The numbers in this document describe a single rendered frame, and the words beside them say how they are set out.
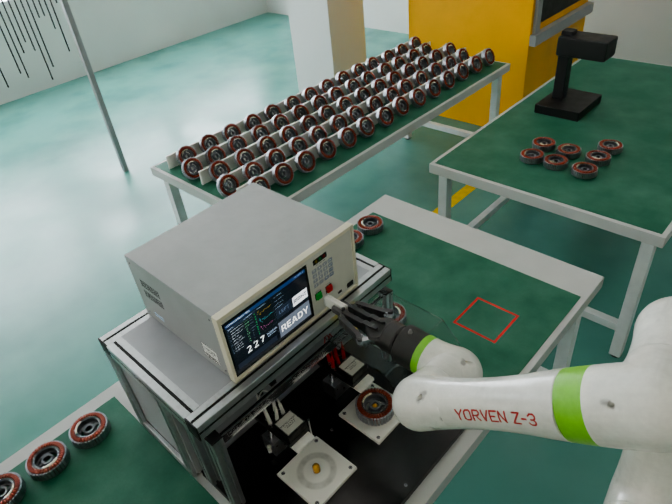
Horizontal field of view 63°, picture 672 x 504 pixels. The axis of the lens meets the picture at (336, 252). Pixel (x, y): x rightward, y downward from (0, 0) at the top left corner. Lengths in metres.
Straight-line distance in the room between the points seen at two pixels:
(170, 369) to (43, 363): 2.02
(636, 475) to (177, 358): 1.01
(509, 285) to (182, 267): 1.21
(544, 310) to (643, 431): 1.21
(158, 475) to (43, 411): 1.52
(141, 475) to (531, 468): 1.52
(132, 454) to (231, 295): 0.70
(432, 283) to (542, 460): 0.90
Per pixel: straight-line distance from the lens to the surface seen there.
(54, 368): 3.34
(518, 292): 2.08
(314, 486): 1.54
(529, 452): 2.56
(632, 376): 0.86
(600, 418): 0.87
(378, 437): 1.60
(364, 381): 1.59
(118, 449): 1.82
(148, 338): 1.53
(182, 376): 1.40
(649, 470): 1.18
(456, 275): 2.12
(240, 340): 1.28
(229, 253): 1.38
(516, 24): 4.59
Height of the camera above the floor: 2.11
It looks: 37 degrees down
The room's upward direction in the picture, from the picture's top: 7 degrees counter-clockwise
